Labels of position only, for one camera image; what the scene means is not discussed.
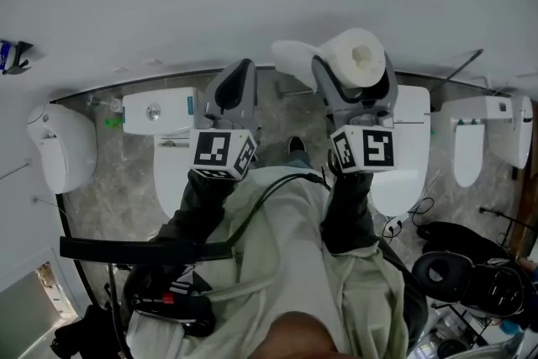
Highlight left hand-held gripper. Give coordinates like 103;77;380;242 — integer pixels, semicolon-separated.
189;58;262;182

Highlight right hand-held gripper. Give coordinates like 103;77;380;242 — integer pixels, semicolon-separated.
311;51;399;174

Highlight large white toilet paper roll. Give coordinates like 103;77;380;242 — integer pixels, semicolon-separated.
272;27;388;94

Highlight person's right forearm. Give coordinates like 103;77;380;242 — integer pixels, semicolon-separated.
320;171;380;256

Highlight person's left forearm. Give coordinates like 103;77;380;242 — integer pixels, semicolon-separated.
153;167;237;244

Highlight white toilet with flush button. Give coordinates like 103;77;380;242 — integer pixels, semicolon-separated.
122;87;205;220

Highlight white toilet with flat lid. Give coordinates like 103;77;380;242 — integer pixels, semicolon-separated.
368;84;433;219

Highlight white toilet brush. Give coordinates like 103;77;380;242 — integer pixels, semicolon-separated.
86;94;124;114

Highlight white toilet with narrow seat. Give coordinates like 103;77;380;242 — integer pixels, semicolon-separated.
440;94;535;189

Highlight rounded white toilet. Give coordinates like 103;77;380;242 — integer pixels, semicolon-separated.
26;102;99;196

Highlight person's shoe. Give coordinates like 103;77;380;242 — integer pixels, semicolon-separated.
288;135;308;155

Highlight person's jeans leg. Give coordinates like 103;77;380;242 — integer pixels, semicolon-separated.
280;150;314;170

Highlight long grey pole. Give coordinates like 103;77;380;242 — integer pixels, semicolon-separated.
430;48;485;97

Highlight person's pale green jacket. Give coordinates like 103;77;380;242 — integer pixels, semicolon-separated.
124;166;426;359

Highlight black bag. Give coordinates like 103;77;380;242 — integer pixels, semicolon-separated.
416;220;508;262

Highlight black stand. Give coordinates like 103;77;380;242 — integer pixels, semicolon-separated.
477;205;538;233

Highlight black waist pack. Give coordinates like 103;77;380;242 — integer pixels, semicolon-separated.
130;264;217;338

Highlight black equipment case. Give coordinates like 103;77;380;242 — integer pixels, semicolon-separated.
461;263;525;317

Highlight person's face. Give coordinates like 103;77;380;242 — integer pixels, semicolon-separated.
251;310;342;359

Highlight dark backpack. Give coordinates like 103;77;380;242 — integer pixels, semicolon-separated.
49;304;124;359

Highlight black floor cable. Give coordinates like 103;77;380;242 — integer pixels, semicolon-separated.
381;196;435;245

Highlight black strap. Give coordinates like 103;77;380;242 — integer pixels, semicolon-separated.
59;235;235;267

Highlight black hose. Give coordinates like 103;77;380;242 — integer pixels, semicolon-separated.
55;192;129;359

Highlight black wall bracket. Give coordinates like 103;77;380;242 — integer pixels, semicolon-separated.
0;39;35;77

